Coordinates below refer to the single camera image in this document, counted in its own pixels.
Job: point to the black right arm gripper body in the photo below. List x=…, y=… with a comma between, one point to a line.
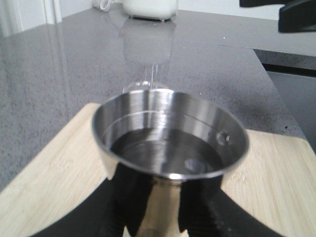
x=257, y=3

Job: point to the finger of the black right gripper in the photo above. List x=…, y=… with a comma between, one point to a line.
x=298, y=16

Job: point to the steel double jigger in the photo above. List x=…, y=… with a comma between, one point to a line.
x=165, y=154

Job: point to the clear glass beaker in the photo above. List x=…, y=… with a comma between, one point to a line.
x=147, y=48

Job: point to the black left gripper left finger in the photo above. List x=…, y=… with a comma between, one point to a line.
x=103, y=205

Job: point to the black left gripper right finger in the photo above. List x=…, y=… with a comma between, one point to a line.
x=217, y=207

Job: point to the white appliance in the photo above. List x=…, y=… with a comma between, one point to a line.
x=151, y=9

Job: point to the wooden cutting board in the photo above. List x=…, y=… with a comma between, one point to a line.
x=276, y=183

